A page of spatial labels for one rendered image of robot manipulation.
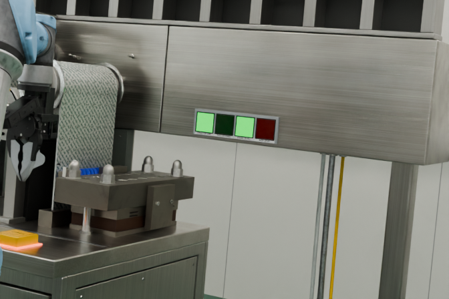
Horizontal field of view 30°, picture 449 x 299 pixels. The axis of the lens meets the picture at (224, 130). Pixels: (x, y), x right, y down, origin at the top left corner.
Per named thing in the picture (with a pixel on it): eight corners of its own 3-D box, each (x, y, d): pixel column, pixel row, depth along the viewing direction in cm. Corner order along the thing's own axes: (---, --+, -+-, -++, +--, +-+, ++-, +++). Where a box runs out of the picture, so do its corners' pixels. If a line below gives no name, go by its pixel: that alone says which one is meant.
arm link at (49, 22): (17, 11, 178) (24, 15, 187) (13, 63, 179) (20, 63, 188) (55, 15, 179) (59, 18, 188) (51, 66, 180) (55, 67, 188)
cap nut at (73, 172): (62, 177, 204) (63, 159, 204) (71, 176, 207) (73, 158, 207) (74, 179, 202) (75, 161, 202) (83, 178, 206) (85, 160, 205)
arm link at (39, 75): (37, 65, 179) (8, 63, 183) (35, 87, 179) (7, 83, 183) (60, 67, 186) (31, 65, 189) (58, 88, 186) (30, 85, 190)
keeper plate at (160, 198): (143, 229, 211) (147, 185, 211) (165, 224, 220) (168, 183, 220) (152, 230, 210) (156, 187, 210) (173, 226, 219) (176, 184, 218)
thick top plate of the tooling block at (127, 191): (53, 201, 204) (55, 177, 204) (144, 190, 239) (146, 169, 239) (107, 211, 196) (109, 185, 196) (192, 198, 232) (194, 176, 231)
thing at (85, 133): (53, 177, 209) (59, 103, 208) (109, 173, 230) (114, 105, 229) (55, 177, 209) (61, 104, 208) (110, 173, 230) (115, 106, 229)
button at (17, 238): (-8, 243, 183) (-8, 232, 183) (14, 239, 189) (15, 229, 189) (16, 248, 179) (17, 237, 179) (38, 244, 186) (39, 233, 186)
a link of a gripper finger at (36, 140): (41, 161, 182) (44, 121, 182) (36, 161, 181) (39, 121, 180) (24, 159, 184) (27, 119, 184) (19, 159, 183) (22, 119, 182)
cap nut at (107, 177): (96, 182, 200) (97, 163, 200) (105, 181, 204) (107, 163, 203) (109, 184, 199) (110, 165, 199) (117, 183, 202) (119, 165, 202)
